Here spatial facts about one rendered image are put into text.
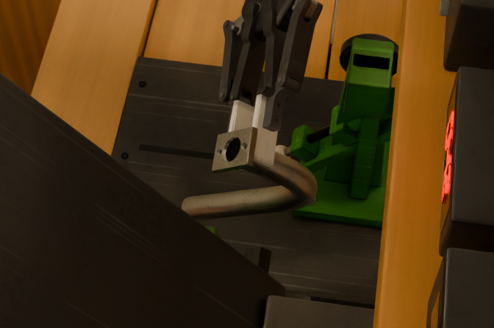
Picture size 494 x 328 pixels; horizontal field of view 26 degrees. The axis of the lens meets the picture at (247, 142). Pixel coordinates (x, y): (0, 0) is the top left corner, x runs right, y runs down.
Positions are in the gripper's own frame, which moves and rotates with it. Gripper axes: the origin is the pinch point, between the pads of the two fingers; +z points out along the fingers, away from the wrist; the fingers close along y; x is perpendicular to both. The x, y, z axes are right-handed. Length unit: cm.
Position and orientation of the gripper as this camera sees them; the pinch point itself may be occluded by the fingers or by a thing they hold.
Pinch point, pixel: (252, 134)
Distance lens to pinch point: 109.1
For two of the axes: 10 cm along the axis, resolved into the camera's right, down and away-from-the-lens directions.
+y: 6.5, -1.3, -7.4
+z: -1.5, 9.4, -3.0
